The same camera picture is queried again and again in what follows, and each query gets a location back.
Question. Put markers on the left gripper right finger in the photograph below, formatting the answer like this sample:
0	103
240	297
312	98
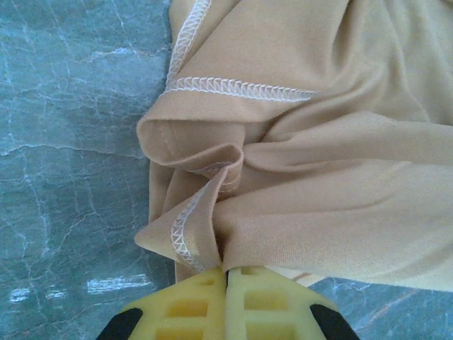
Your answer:
269	311

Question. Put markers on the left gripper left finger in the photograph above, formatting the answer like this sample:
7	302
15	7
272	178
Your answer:
184	311

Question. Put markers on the orange-tan t-shirt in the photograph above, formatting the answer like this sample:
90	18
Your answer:
301	141

